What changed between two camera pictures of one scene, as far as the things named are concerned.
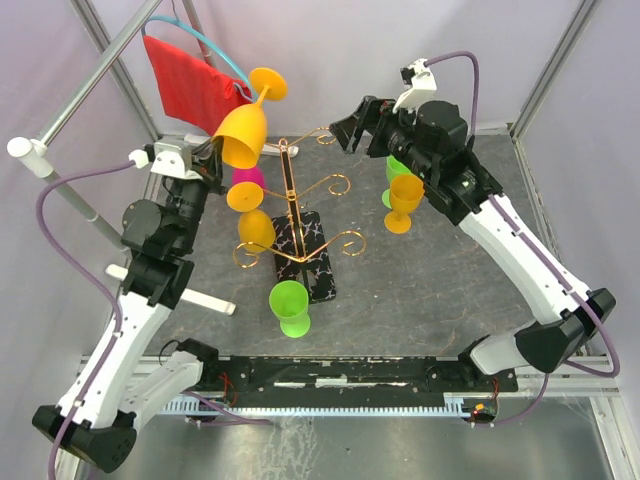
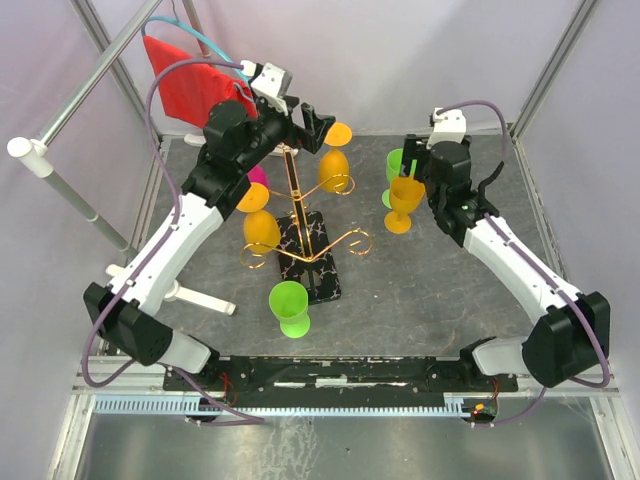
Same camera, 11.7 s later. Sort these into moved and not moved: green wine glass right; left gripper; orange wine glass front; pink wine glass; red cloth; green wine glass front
Moved: orange wine glass front; left gripper
Not moved: pink wine glass; green wine glass front; green wine glass right; red cloth
